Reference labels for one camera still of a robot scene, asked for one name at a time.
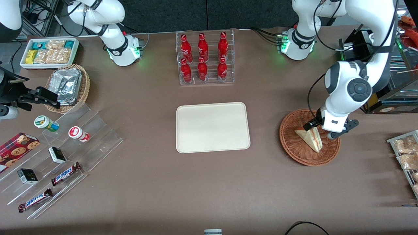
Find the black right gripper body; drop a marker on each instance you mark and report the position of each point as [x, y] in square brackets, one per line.
[7, 90]

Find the triangle sandwich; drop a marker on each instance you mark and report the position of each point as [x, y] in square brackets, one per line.
[310, 138]

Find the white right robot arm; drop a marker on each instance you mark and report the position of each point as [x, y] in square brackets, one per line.
[112, 13]

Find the brown round wicker basket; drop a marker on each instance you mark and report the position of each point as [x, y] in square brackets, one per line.
[294, 143]

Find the light wicker basket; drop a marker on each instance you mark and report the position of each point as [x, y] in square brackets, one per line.
[84, 88]

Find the beige plastic tray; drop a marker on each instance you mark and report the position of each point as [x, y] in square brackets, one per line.
[212, 127]

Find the silver foil packet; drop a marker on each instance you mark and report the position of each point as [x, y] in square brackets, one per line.
[70, 96]
[63, 76]

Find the green lid yogurt cup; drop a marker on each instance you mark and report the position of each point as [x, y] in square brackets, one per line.
[44, 122]

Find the clear cracker bag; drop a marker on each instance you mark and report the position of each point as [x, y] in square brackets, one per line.
[64, 56]
[55, 44]
[40, 56]
[52, 56]

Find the yellow snack packet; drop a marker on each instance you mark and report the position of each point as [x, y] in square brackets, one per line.
[30, 57]

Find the red cookie box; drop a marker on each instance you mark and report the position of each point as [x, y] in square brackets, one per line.
[16, 150]

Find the red lid yogurt cup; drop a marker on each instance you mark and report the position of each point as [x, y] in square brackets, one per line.
[76, 133]

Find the teal snack packet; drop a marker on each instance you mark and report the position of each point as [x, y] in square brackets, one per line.
[39, 45]
[69, 44]

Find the white rectangular snack bin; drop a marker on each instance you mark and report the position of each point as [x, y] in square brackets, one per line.
[75, 52]

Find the small black box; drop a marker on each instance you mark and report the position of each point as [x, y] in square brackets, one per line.
[57, 155]
[27, 176]

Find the clear acrylic stepped shelf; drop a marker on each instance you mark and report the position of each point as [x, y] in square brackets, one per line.
[98, 137]

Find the clear fried snack bag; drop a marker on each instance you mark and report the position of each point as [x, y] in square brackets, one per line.
[415, 177]
[405, 145]
[408, 161]
[416, 189]

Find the snickers chocolate bar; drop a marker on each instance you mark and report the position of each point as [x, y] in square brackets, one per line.
[65, 173]
[35, 200]

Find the red cola bottle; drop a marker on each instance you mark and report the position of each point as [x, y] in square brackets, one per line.
[202, 71]
[222, 71]
[186, 72]
[203, 49]
[223, 47]
[186, 49]

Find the clear acrylic bottle rack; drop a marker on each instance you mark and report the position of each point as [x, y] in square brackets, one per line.
[210, 81]

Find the black partition panel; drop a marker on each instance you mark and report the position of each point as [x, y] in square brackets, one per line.
[248, 13]
[163, 14]

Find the small grey device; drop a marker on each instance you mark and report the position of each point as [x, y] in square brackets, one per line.
[213, 232]

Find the aluminium frame post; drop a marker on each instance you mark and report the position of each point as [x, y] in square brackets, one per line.
[45, 23]

